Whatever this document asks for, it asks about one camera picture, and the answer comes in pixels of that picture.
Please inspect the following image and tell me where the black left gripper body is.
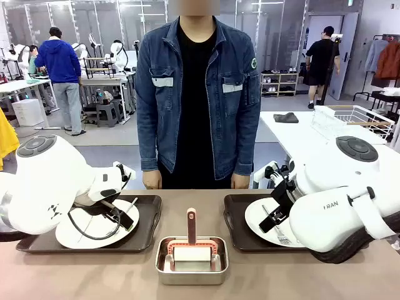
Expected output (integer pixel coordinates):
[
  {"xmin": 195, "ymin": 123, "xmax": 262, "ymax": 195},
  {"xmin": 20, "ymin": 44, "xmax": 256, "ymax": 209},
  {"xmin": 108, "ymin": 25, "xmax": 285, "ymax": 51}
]
[{"xmin": 73, "ymin": 199, "xmax": 123, "ymax": 220}]

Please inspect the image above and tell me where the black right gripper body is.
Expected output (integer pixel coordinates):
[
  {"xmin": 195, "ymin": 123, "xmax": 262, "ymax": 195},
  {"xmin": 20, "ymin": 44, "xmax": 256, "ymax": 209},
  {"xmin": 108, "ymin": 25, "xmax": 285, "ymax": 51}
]
[{"xmin": 270, "ymin": 179, "xmax": 306, "ymax": 219}]

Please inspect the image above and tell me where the left forearm in denim sleeve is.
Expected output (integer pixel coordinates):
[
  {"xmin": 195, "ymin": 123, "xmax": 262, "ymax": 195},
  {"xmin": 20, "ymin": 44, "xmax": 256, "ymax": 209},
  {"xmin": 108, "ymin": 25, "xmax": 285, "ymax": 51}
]
[{"xmin": 233, "ymin": 115, "xmax": 262, "ymax": 176}]

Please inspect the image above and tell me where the right forearm in denim sleeve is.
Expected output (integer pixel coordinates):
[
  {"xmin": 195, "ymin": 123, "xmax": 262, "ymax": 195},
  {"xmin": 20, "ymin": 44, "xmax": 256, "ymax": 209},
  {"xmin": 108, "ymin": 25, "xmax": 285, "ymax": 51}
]
[{"xmin": 136, "ymin": 115, "xmax": 161, "ymax": 173}]

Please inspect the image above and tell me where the person's left hand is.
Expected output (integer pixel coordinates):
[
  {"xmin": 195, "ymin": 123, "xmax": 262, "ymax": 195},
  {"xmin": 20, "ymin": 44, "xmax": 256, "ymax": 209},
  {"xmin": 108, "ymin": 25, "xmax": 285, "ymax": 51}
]
[{"xmin": 230, "ymin": 172, "xmax": 251, "ymax": 190}]

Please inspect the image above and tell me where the person's right hand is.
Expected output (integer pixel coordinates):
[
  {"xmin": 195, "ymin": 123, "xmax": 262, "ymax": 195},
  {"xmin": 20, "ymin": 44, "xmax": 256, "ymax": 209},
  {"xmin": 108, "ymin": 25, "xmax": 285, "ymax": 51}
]
[{"xmin": 142, "ymin": 170, "xmax": 163, "ymax": 190}]

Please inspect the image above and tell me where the white round plate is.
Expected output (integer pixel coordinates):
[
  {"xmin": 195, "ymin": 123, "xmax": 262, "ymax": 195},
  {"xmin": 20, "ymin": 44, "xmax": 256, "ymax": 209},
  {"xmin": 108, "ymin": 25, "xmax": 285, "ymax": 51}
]
[
  {"xmin": 55, "ymin": 199, "xmax": 140, "ymax": 250},
  {"xmin": 244, "ymin": 197, "xmax": 309, "ymax": 248}
]

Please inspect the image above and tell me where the silver metal fork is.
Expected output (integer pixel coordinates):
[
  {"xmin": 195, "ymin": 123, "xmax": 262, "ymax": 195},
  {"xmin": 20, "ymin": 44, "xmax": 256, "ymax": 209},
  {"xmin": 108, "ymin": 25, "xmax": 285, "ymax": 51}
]
[
  {"xmin": 261, "ymin": 204, "xmax": 293, "ymax": 246},
  {"xmin": 120, "ymin": 196, "xmax": 139, "ymax": 220}
]

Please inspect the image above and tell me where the dark brown plastic tray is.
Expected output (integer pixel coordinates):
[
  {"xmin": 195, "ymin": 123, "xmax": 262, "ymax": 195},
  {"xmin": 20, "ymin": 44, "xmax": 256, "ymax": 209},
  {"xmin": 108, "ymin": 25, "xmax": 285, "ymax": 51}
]
[
  {"xmin": 15, "ymin": 195, "xmax": 163, "ymax": 254},
  {"xmin": 223, "ymin": 193, "xmax": 313, "ymax": 253}
]

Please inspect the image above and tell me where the white side table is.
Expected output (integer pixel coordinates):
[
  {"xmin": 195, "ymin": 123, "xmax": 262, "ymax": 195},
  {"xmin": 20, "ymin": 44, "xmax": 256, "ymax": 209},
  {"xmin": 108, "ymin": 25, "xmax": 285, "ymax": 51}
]
[{"xmin": 259, "ymin": 111, "xmax": 388, "ymax": 188}]

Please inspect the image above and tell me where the dark grey folded cloth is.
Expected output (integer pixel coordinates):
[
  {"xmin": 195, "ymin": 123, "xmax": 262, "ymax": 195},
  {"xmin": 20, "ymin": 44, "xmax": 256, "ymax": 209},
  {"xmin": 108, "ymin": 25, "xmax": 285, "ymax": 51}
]
[{"xmin": 273, "ymin": 112, "xmax": 299, "ymax": 124}]

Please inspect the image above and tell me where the rectangular metal tin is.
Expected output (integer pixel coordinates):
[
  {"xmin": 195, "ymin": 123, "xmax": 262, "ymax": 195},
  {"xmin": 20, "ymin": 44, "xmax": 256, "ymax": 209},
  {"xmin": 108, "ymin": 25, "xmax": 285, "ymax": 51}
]
[{"xmin": 155, "ymin": 236, "xmax": 229, "ymax": 286}]

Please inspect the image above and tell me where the grey plastic stool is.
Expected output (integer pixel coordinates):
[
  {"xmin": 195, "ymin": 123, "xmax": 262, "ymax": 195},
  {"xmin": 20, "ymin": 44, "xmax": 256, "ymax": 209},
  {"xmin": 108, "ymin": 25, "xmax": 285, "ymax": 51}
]
[{"xmin": 96, "ymin": 101, "xmax": 121, "ymax": 128}]

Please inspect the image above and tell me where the yellow garment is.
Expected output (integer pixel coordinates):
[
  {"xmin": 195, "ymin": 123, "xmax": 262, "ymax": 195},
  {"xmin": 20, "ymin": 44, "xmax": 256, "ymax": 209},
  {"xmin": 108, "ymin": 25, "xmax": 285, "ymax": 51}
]
[{"xmin": 0, "ymin": 107, "xmax": 21, "ymax": 171}]

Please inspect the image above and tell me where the white shoe rack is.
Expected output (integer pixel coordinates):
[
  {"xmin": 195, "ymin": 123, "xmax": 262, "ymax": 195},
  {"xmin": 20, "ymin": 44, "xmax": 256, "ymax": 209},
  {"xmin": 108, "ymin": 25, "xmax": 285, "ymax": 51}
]
[{"xmin": 260, "ymin": 72, "xmax": 299, "ymax": 98}]

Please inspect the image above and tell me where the white drawer cabinet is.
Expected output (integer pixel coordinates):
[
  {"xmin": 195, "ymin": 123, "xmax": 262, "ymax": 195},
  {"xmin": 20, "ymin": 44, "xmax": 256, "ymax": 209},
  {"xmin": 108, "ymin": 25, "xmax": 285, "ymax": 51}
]
[{"xmin": 11, "ymin": 99, "xmax": 46, "ymax": 128}]

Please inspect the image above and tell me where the white workbench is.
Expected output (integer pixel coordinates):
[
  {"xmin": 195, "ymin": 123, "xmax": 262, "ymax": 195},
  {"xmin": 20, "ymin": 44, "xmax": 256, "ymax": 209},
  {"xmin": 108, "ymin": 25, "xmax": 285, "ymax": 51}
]
[{"xmin": 79, "ymin": 71, "xmax": 137, "ymax": 125}]

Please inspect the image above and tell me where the person in denim jacket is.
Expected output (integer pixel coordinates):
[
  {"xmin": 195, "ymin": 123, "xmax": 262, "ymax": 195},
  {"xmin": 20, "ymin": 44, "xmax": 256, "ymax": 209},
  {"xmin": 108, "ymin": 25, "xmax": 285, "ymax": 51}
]
[{"xmin": 134, "ymin": 0, "xmax": 262, "ymax": 191}]

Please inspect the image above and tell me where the black clothes rack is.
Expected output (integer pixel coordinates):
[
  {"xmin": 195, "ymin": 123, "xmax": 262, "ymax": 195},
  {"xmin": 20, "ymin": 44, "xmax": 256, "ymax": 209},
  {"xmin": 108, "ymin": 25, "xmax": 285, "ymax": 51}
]
[{"xmin": 352, "ymin": 33, "xmax": 400, "ymax": 114}]

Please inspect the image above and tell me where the person in black shirt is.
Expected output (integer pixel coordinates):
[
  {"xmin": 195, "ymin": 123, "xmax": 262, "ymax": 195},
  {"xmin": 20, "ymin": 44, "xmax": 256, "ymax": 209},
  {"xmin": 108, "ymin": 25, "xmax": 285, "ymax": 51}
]
[{"xmin": 304, "ymin": 26, "xmax": 341, "ymax": 109}]

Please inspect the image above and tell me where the person in blue hoodie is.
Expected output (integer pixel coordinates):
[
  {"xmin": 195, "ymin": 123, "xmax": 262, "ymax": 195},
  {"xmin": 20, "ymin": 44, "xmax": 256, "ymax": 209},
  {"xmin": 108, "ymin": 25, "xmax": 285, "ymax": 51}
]
[{"xmin": 34, "ymin": 27, "xmax": 88, "ymax": 137}]

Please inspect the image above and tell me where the grey hanging shirt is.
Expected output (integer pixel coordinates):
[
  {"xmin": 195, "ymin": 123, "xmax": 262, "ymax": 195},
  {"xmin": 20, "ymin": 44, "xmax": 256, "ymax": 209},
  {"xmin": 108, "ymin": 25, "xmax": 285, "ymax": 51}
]
[{"xmin": 364, "ymin": 39, "xmax": 388, "ymax": 74}]

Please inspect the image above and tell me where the orange jacket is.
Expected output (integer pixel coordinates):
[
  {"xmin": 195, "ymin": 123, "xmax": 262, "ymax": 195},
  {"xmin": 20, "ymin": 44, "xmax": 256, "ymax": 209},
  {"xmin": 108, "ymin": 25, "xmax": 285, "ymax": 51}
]
[{"xmin": 374, "ymin": 40, "xmax": 400, "ymax": 81}]

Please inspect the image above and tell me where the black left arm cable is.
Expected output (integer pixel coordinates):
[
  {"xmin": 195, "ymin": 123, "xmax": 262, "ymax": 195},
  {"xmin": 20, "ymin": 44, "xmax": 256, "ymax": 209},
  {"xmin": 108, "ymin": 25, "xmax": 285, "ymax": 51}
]
[{"xmin": 67, "ymin": 204, "xmax": 123, "ymax": 241}]

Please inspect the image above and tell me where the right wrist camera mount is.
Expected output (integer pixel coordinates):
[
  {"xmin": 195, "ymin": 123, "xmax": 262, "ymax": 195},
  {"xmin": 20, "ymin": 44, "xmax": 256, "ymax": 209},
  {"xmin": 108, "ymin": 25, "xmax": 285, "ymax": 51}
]
[{"xmin": 253, "ymin": 160, "xmax": 296, "ymax": 190}]

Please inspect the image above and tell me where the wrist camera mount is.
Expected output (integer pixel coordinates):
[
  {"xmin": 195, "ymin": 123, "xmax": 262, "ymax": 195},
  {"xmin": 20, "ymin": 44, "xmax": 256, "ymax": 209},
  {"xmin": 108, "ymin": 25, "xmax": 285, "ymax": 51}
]
[
  {"xmin": 253, "ymin": 160, "xmax": 296, "ymax": 190},
  {"xmin": 112, "ymin": 161, "xmax": 137, "ymax": 190}
]

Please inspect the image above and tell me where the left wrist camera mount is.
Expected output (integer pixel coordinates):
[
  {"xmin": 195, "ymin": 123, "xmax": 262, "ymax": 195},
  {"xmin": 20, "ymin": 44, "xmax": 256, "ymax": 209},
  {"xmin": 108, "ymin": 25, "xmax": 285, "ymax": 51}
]
[{"xmin": 112, "ymin": 161, "xmax": 137, "ymax": 190}]

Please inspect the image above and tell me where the pink handled scraper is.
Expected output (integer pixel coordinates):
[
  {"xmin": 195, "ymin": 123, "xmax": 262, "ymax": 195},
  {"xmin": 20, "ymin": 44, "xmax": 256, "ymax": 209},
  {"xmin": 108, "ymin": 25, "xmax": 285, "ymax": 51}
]
[{"xmin": 165, "ymin": 207, "xmax": 219, "ymax": 273}]

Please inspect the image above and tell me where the black corrugated cable sleeve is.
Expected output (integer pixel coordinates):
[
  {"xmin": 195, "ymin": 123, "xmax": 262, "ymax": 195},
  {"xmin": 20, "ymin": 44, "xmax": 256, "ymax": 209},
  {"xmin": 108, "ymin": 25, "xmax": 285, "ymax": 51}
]
[{"xmin": 309, "ymin": 226, "xmax": 400, "ymax": 265}]

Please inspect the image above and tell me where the white wire basket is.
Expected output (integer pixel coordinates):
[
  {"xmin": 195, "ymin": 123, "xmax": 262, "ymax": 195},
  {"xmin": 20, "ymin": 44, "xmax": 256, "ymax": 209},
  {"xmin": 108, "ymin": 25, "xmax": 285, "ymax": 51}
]
[{"xmin": 311, "ymin": 105, "xmax": 396, "ymax": 143}]

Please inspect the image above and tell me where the black tripod with camera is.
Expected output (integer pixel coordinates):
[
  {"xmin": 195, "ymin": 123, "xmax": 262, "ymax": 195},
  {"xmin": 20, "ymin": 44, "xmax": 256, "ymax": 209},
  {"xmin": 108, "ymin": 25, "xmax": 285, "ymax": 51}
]
[{"xmin": 318, "ymin": 33, "xmax": 343, "ymax": 106}]

